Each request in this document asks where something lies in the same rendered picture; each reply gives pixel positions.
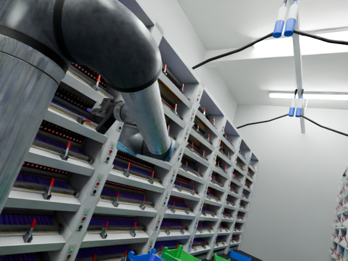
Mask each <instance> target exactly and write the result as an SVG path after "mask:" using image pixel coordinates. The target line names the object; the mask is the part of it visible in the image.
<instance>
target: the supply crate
mask: <svg viewBox="0 0 348 261"><path fill-rule="evenodd" d="M155 252H156V249H155V248H152V250H151V253H149V254H142V255H135V256H134V252H133V251H129V253H128V256H127V259H126V261H150V260H151V257H152V254H155ZM161 260H162V259H161V258H160V257H158V256H157V255H156V256H155V259H154V261H161Z"/></svg>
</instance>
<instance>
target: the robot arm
mask: <svg viewBox="0 0 348 261"><path fill-rule="evenodd" d="M71 63H75V64H79V65H85V66H87V67H89V68H90V69H92V70H94V71H96V72H97V73H98V74H100V75H101V76H102V77H103V79H104V81H105V82H106V83H107V85H108V86H109V87H111V88H112V89H113V90H115V91H117V92H120V94H121V96H122V98H123V100H124V102H123V101H122V100H120V101H116V100H113V99H111V98H104V99H103V101H102V103H101V106H99V102H96V104H95V105H94V107H93V108H92V109H91V110H90V112H91V113H94V114H95V115H97V116H99V117H103V118H104V119H103V120H102V121H101V122H100V123H99V125H98V126H97V127H96V129H95V130H96V131H97V132H98V133H100V134H103V135H104V134H105V133H106V132H107V130H108V129H109V128H110V127H111V126H112V125H113V123H114V122H115V121H116V120H117V121H119V122H124V124H123V127H122V130H121V133H120V136H119V139H118V143H117V150H119V151H122V152H124V153H127V154H129V155H132V156H137V154H139V155H144V156H147V157H151V158H155V159H157V160H161V161H163V162H169V161H170V160H171V157H172V154H173V151H174V148H175V144H176V142H175V141H173V140H170V139H169V137H168V131H167V126H166V121H165V116H164V111H163V105H162V100H161V95H160V90H159V87H158V81H157V80H158V78H159V77H160V75H161V72H162V59H161V54H160V50H159V48H158V46H157V43H156V41H155V40H154V38H153V36H152V35H151V33H150V32H149V30H148V29H147V28H146V27H145V25H144V24H143V23H142V22H141V21H140V20H139V19H138V18H137V17H136V16H135V15H134V14H133V13H132V12H131V11H130V10H129V9H128V8H127V7H125V6H124V5H123V4H122V3H121V2H119V1H118V0H0V214H1V212H2V209H3V207H4V205H5V203H6V201H7V198H8V196H9V194H10V192H11V190H12V187H13V185H14V183H15V181H16V179H17V176H18V174H19V172H20V170H21V168H22V165H23V163H24V161H25V159H26V156H27V154H28V152H29V150H30V148H31V146H32V143H33V141H34V139H35V137H36V134H37V132H38V130H39V128H40V126H41V123H42V121H43V119H44V117H45V115H46V112H47V110H48V108H49V106H50V104H51V101H52V99H53V97H54V95H55V93H56V90H57V88H58V86H59V83H60V81H61V80H62V79H63V78H64V77H65V75H66V72H67V70H68V68H69V66H70V64H71Z"/></svg>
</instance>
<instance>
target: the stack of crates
mask: <svg viewBox="0 0 348 261"><path fill-rule="evenodd" d="M182 248H183V246H182V245H179V247H178V249H174V250H168V247H166V246H165V247H164V249H163V252H162V255H161V258H163V259H165V261H201V260H199V259H197V258H196V257H194V256H192V255H191V254H189V253H187V252H185V251H183V250H182Z"/></svg>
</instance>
